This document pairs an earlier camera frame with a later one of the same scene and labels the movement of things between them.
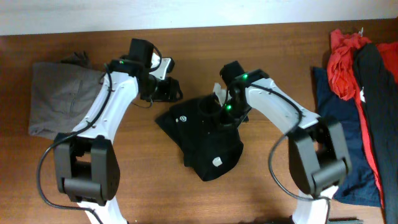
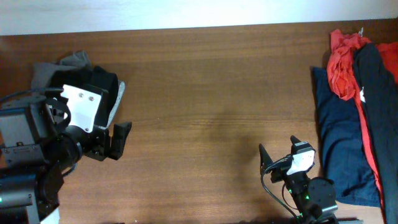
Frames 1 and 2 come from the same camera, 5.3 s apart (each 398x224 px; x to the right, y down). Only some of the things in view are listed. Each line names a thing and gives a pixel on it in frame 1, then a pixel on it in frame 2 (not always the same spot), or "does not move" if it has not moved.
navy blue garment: x=360 y=186 does not move
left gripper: x=170 y=92 → x=102 y=149
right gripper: x=224 y=121 → x=280 y=173
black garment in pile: x=379 y=89 does not move
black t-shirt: x=210 y=145 → x=95 y=79
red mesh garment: x=342 y=74 does not move
